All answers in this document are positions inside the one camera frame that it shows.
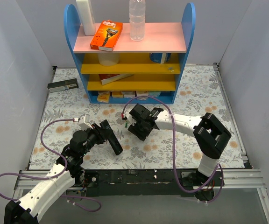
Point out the orange razor box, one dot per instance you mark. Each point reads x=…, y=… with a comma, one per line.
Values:
x=107, y=36

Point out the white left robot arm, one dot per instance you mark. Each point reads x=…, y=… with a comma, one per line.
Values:
x=67, y=170

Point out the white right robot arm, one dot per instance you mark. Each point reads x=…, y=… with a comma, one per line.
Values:
x=211, y=135

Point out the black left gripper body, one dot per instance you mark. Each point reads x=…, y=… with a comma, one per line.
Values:
x=107, y=134

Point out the black tv remote control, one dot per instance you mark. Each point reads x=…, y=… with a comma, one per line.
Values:
x=116, y=146

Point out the white orange small box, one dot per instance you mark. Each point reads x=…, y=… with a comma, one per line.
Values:
x=142, y=93

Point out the blue shelf unit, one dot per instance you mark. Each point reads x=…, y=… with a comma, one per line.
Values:
x=169, y=37

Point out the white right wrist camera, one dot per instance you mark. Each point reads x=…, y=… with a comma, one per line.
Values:
x=126, y=116

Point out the clear plastic water bottle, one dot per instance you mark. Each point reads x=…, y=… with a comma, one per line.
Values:
x=137, y=10

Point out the floral table mat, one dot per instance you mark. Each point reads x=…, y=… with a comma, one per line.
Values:
x=193, y=132

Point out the red white flat box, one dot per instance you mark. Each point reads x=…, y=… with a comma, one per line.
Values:
x=109, y=78

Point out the blue white can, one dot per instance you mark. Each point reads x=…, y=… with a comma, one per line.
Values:
x=160, y=58

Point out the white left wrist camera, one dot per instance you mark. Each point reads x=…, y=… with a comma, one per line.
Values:
x=83, y=121

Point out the white tall bottle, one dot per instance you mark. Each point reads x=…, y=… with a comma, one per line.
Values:
x=86, y=16

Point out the black rectangular box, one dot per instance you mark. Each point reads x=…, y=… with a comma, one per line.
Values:
x=62, y=85

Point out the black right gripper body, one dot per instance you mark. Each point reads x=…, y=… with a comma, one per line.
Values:
x=137, y=126

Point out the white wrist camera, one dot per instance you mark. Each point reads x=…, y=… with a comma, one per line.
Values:
x=126, y=116
x=83, y=121

